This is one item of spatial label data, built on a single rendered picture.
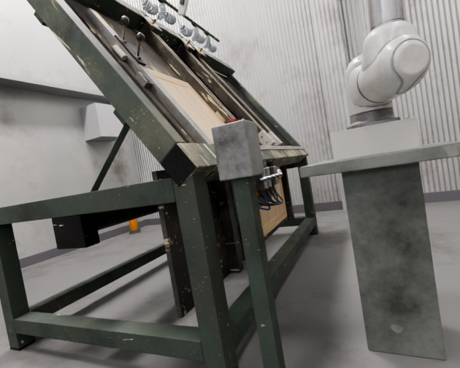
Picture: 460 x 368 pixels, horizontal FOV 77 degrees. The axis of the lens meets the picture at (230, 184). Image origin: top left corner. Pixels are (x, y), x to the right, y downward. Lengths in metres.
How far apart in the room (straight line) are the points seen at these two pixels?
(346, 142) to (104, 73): 0.95
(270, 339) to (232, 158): 0.62
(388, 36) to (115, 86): 0.93
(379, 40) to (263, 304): 0.91
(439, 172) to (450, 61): 1.25
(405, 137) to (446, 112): 3.11
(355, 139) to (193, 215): 0.64
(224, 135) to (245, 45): 3.92
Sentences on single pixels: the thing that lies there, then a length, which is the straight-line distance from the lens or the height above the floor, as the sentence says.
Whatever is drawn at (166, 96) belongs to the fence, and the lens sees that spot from 1.39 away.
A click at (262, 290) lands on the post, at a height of 0.37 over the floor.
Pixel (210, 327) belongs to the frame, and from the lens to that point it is 1.16.
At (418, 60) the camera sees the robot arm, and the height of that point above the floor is 1.00.
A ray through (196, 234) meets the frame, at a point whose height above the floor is 0.58.
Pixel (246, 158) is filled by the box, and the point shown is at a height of 0.81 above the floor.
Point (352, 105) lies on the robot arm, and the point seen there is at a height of 0.95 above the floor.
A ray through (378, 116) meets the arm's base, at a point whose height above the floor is 0.88.
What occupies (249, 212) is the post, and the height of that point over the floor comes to 0.63.
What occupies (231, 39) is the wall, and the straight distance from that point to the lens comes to 4.96.
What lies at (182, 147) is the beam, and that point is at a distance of 1.04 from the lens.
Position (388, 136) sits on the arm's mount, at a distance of 1.16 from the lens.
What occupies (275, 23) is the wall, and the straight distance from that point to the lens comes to 4.74.
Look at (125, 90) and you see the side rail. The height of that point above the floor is 1.14.
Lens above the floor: 0.78
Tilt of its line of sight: 3 degrees down
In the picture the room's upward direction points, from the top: 10 degrees counter-clockwise
